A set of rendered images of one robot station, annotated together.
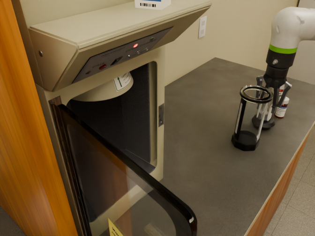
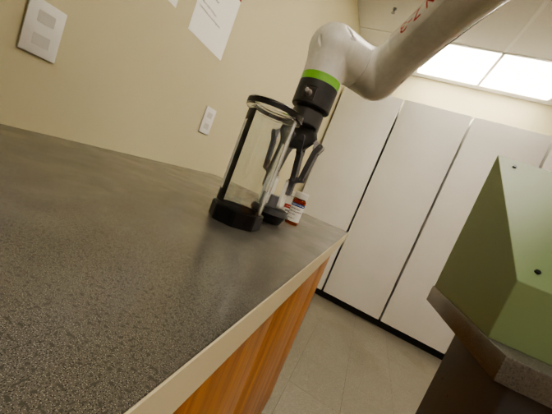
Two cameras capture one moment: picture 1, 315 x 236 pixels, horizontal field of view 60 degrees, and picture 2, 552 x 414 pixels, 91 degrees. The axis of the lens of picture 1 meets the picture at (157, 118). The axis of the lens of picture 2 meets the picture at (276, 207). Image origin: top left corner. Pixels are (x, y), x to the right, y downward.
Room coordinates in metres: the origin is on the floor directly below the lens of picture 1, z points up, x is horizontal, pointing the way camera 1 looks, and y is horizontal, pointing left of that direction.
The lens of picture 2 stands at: (0.32, -0.22, 1.05)
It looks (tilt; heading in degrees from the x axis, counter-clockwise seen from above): 6 degrees down; 339
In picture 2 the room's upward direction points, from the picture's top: 22 degrees clockwise
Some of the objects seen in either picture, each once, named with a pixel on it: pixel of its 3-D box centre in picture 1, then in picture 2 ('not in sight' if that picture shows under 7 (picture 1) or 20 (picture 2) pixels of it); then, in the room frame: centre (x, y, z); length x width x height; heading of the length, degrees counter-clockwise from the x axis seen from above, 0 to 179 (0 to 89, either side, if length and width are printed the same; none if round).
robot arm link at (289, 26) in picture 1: (290, 28); (333, 58); (0.93, -0.45, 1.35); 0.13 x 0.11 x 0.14; 88
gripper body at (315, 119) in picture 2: (275, 75); (301, 130); (0.93, -0.44, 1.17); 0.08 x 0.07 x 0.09; 50
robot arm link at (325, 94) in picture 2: (280, 57); (313, 98); (0.93, -0.44, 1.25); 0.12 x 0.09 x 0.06; 140
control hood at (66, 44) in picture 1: (135, 40); not in sight; (0.48, 0.04, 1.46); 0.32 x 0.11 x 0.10; 140
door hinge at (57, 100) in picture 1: (75, 180); not in sight; (0.40, 0.17, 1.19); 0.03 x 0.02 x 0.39; 140
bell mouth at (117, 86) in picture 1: (95, 72); not in sight; (0.59, 0.15, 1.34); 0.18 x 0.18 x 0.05
